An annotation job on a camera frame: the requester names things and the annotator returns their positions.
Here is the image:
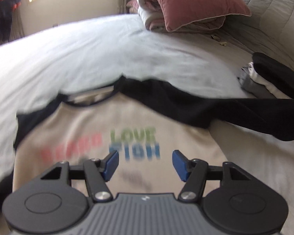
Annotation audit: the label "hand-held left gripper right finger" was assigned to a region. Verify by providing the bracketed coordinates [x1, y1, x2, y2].
[172, 150, 254, 202]

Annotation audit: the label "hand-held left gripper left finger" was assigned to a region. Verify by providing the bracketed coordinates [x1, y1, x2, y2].
[40, 150, 120, 202]

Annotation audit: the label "cream and black sweatshirt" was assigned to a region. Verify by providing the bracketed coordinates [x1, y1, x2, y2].
[0, 75, 294, 235]

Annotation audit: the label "grey bed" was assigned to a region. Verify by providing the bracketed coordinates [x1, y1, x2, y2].
[0, 13, 294, 235]

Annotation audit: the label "folded white garment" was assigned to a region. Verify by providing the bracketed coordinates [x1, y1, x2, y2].
[240, 62, 285, 96]

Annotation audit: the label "small brown scraps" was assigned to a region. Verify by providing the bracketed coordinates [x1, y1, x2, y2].
[211, 34, 228, 46]

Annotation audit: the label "folded black garment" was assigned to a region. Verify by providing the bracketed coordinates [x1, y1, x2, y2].
[252, 52, 294, 99]

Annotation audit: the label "folded grey pink quilt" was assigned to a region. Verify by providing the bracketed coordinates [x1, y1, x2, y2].
[136, 0, 227, 33]

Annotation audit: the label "small pink pillow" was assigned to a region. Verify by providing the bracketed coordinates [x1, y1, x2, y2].
[126, 0, 140, 14]

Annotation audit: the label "pink velvet pillow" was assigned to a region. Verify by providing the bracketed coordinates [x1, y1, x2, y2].
[149, 0, 251, 33]

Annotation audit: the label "grey quilted headboard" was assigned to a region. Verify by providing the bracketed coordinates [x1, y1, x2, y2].
[220, 0, 294, 74]

